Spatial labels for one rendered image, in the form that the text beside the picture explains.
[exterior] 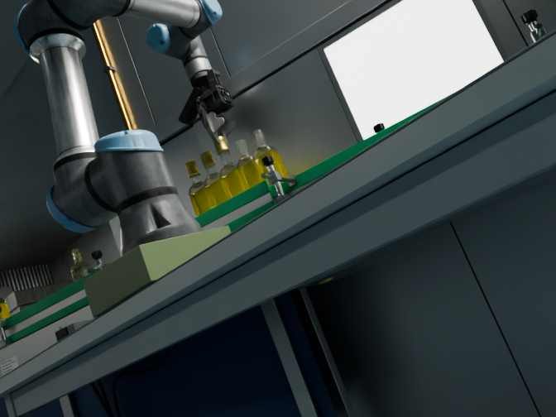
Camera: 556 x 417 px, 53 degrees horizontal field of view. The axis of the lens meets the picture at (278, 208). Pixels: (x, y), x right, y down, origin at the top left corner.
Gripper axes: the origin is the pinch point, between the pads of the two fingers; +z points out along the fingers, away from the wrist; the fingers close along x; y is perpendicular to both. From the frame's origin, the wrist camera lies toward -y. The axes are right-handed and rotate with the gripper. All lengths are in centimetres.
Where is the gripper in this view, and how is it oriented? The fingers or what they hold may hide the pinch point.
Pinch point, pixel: (219, 141)
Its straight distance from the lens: 162.3
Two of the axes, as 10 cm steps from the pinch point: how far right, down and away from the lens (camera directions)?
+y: 8.2, -4.1, -4.0
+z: 3.6, 9.1, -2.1
